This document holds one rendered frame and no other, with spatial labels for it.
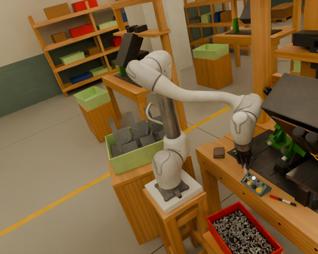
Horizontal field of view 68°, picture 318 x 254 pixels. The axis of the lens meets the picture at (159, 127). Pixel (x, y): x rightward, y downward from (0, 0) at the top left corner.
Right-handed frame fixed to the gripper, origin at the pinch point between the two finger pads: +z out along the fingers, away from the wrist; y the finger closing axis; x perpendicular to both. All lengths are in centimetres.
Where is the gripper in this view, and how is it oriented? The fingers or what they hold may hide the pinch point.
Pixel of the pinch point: (246, 168)
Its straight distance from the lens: 145.1
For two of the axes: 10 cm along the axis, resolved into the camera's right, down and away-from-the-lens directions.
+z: 3.0, 7.0, 6.5
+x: 5.8, -6.8, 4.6
